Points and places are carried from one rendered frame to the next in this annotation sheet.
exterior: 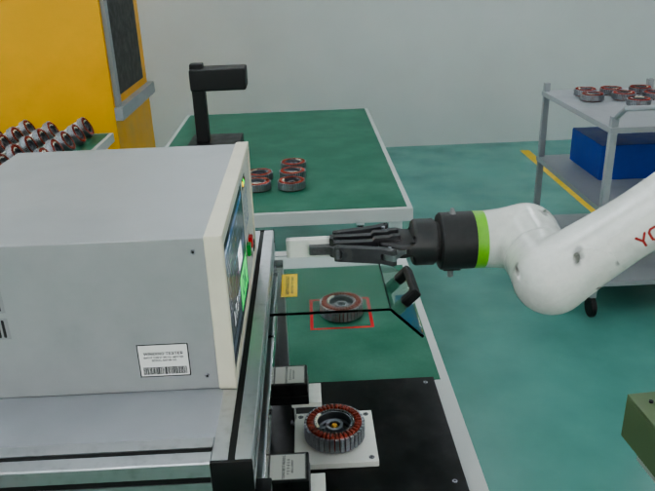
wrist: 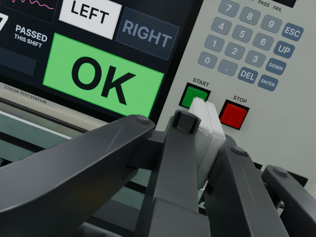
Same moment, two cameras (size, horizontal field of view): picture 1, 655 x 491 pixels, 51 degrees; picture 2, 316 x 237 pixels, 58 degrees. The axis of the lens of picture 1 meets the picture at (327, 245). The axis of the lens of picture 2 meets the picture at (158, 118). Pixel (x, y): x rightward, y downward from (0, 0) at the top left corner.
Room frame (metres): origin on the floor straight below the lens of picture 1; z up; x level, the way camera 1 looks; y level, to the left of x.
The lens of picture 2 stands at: (1.00, -0.13, 1.23)
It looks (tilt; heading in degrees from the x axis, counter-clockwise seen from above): 17 degrees down; 92
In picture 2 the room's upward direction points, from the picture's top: 21 degrees clockwise
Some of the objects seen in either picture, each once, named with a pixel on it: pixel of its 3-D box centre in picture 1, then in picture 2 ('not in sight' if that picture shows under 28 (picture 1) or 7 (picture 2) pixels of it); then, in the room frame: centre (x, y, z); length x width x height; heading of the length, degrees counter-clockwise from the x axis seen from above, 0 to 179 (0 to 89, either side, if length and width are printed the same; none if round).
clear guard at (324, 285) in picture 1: (325, 294); not in sight; (1.14, 0.01, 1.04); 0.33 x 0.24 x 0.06; 91
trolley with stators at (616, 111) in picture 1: (625, 185); not in sight; (3.29, -1.50, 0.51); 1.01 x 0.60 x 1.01; 1
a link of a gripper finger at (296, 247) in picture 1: (308, 247); (191, 133); (1.01, 0.03, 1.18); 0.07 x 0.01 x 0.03; 91
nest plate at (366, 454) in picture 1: (334, 438); not in sight; (1.05, 0.00, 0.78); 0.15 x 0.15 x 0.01; 1
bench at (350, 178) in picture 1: (277, 221); not in sight; (3.30, 0.25, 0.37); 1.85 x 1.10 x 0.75; 1
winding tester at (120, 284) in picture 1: (110, 251); (157, 34); (0.94, 0.32, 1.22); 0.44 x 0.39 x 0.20; 1
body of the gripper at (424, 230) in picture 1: (406, 242); not in sight; (1.02, -0.13, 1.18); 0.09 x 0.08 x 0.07; 91
